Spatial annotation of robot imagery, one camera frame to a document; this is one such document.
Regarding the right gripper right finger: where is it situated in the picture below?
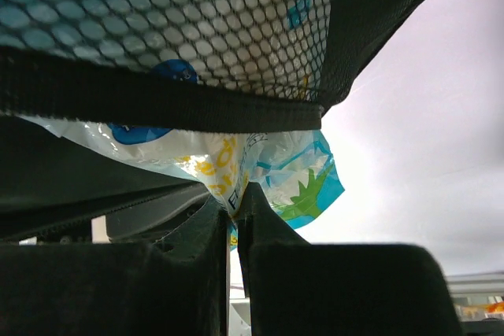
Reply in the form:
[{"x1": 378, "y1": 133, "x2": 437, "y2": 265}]
[{"x1": 235, "y1": 183, "x2": 313, "y2": 335}]

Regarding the blue yellow plaster pack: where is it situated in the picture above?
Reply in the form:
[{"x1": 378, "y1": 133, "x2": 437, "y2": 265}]
[{"x1": 1, "y1": 117, "x2": 343, "y2": 242}]

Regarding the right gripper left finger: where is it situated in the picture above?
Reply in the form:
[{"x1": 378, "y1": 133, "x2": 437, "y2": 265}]
[{"x1": 129, "y1": 198, "x2": 230, "y2": 335}]

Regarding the red black medicine case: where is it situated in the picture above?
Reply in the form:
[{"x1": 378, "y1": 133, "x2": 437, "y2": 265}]
[{"x1": 1, "y1": 0, "x2": 424, "y2": 241}]

